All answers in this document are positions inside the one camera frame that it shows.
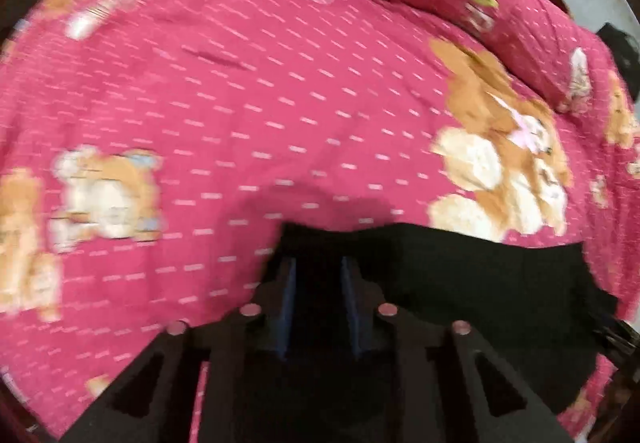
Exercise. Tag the black bag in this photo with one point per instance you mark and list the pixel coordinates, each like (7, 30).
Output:
(625, 53)

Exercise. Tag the black pants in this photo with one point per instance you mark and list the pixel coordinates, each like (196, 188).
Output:
(475, 298)

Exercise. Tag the pink bear printed blanket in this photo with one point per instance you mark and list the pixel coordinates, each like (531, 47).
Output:
(250, 98)

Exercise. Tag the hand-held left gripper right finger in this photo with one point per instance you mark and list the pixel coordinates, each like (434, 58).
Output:
(350, 308)

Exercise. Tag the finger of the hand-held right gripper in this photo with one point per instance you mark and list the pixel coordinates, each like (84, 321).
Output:
(614, 338)

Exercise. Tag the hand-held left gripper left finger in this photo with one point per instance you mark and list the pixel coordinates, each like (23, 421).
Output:
(287, 308)

